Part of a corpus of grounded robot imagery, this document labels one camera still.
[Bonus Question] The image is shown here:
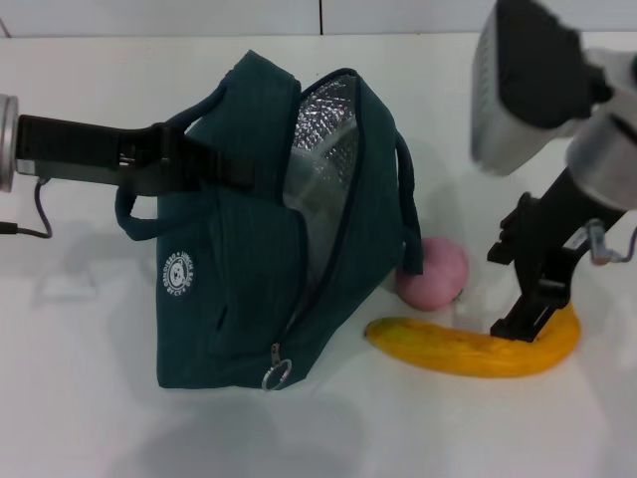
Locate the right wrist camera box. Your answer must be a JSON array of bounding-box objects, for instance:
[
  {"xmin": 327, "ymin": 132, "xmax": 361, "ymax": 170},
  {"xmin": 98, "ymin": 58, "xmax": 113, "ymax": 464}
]
[{"xmin": 470, "ymin": 0, "xmax": 616, "ymax": 176}]

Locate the arm dark cable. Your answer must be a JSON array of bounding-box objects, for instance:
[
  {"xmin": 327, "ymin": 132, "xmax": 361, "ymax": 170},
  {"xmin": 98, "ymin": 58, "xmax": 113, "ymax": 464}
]
[
  {"xmin": 586, "ymin": 218, "xmax": 633, "ymax": 268},
  {"xmin": 0, "ymin": 179, "xmax": 54, "ymax": 240}
]

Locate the metal zipper pull ring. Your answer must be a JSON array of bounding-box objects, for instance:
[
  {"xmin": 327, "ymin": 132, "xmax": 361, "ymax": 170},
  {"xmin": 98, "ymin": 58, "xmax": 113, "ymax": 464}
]
[{"xmin": 261, "ymin": 342, "xmax": 293, "ymax": 393}]

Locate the dark teal insulated lunch bag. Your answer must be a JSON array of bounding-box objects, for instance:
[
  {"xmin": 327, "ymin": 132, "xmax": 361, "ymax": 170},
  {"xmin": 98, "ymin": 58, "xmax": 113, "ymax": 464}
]
[{"xmin": 114, "ymin": 49, "xmax": 425, "ymax": 393}]

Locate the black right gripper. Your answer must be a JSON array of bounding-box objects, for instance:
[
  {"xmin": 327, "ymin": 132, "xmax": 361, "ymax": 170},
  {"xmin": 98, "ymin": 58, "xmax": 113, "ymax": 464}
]
[{"xmin": 486, "ymin": 168, "xmax": 623, "ymax": 345}]

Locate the right arm dark cable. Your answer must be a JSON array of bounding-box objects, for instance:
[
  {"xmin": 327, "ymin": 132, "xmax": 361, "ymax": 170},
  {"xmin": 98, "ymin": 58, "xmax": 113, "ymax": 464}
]
[{"xmin": 586, "ymin": 218, "xmax": 633, "ymax": 268}]

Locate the pink toy peach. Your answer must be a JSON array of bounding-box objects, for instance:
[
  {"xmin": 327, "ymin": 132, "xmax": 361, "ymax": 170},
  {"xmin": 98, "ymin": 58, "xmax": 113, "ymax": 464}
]
[{"xmin": 395, "ymin": 237, "xmax": 470, "ymax": 313}]

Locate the yellow banana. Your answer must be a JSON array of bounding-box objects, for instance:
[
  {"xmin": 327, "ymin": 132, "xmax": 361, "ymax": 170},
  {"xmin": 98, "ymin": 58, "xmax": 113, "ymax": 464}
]
[{"xmin": 365, "ymin": 303, "xmax": 582, "ymax": 379}]

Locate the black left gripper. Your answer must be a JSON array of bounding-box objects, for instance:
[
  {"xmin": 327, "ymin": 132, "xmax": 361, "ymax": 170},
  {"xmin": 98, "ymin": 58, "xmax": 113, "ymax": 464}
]
[{"xmin": 18, "ymin": 115, "xmax": 280, "ymax": 200}]

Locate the left arm dark cable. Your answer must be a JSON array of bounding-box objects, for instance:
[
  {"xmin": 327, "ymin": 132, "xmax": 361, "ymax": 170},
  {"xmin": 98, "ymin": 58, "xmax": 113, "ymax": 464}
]
[{"xmin": 0, "ymin": 179, "xmax": 54, "ymax": 240}]

